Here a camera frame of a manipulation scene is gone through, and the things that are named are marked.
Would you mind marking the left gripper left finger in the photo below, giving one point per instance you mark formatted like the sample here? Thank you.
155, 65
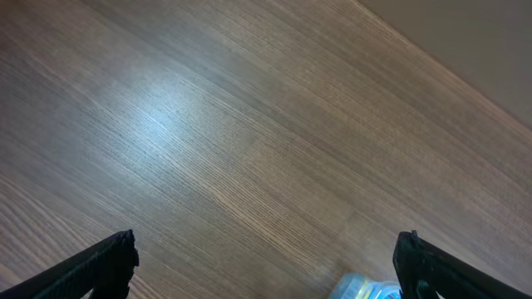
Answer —
103, 270

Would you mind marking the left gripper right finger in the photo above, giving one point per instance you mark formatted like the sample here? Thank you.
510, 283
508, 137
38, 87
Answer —
425, 271

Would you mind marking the clear plastic container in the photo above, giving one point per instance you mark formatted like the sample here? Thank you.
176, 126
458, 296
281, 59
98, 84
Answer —
356, 286

